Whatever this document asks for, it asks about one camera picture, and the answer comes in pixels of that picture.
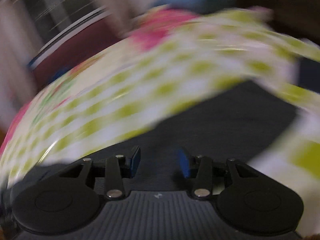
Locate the folded dark navy garment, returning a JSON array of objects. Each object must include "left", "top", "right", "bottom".
[{"left": 0, "top": 80, "right": 301, "bottom": 193}]

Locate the green checkered bed sheet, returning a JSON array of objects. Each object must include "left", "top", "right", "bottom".
[{"left": 1, "top": 9, "right": 319, "bottom": 239}]

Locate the blue rolled pillow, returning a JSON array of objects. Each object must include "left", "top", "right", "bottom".
[{"left": 151, "top": 0, "right": 236, "bottom": 15}]

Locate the barred window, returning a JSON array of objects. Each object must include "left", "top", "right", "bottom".
[{"left": 20, "top": 0, "right": 105, "bottom": 44}]

